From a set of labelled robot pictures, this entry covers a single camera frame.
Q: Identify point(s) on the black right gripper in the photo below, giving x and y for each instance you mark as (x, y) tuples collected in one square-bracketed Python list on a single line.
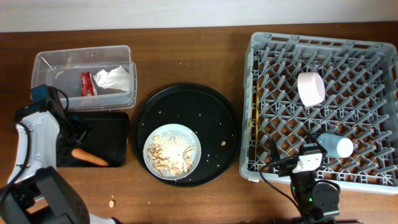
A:
[(286, 167)]

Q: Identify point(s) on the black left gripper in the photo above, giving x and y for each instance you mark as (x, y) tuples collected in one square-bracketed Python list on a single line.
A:
[(83, 129)]

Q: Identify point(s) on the orange carrot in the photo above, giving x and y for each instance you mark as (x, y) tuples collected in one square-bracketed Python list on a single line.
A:
[(86, 156)]

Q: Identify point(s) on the wooden chopstick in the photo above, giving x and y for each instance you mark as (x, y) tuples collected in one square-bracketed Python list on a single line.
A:
[(250, 117), (257, 112)]

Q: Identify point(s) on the red snack wrapper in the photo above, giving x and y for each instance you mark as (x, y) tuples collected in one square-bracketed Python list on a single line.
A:
[(87, 86)]

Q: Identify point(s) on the light blue cup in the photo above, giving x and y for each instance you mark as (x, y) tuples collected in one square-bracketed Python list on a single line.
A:
[(336, 146)]

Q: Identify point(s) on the white tissue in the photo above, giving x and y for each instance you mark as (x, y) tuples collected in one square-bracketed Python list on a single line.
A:
[(117, 79)]

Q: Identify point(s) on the pink bowl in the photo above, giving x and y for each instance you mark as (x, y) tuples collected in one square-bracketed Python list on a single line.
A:
[(311, 88)]

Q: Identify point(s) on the grey plate with food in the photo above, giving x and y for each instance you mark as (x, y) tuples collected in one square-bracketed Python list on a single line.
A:
[(172, 152)]

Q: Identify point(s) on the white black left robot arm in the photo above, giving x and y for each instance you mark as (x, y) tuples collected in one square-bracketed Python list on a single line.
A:
[(35, 191)]

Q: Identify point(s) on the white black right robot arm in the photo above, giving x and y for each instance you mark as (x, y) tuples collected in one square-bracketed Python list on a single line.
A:
[(316, 200)]

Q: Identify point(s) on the grey dishwasher rack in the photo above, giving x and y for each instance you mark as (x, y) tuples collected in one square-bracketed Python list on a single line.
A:
[(360, 80)]

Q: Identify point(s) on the clear plastic bin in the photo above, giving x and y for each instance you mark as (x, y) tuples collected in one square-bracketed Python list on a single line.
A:
[(62, 69)]

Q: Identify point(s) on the round black tray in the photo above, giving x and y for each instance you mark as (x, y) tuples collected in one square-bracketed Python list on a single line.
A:
[(207, 113)]

